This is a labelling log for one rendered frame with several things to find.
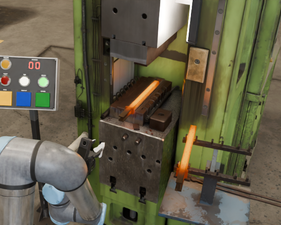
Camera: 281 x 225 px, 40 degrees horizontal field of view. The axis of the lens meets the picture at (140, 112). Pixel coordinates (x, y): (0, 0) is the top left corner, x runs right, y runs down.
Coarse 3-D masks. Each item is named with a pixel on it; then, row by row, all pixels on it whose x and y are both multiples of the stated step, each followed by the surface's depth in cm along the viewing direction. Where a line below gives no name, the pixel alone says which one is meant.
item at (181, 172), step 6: (192, 126) 186; (192, 132) 181; (192, 138) 177; (186, 144) 173; (192, 144) 175; (186, 150) 169; (186, 156) 166; (186, 162) 162; (180, 168) 158; (186, 168) 160; (180, 174) 154; (186, 174) 157; (180, 180) 151; (180, 186) 153
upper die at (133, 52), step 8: (176, 32) 217; (112, 40) 189; (120, 40) 187; (168, 40) 207; (112, 48) 191; (120, 48) 189; (128, 48) 187; (136, 48) 185; (144, 48) 183; (152, 48) 188; (160, 48) 199; (112, 56) 193; (120, 56) 191; (128, 56) 189; (136, 56) 187; (144, 56) 185; (152, 56) 191
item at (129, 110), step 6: (150, 84) 226; (156, 84) 227; (150, 90) 221; (138, 96) 214; (144, 96) 214; (132, 102) 208; (138, 102) 208; (126, 108) 201; (132, 108) 201; (120, 114) 196; (126, 114) 197; (132, 114) 203; (120, 120) 196
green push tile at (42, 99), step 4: (36, 92) 205; (36, 96) 205; (40, 96) 205; (44, 96) 205; (48, 96) 205; (36, 100) 205; (40, 100) 205; (44, 100) 205; (48, 100) 205; (36, 104) 205; (40, 104) 205; (44, 104) 205; (48, 104) 205
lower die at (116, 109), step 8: (144, 80) 237; (152, 80) 235; (136, 88) 225; (144, 88) 226; (160, 88) 226; (168, 88) 231; (120, 96) 218; (128, 96) 217; (136, 96) 217; (112, 104) 210; (120, 104) 209; (128, 104) 209; (144, 104) 210; (152, 104) 211; (112, 112) 210; (120, 112) 208; (136, 112) 203; (144, 112) 203; (128, 120) 208; (136, 120) 205
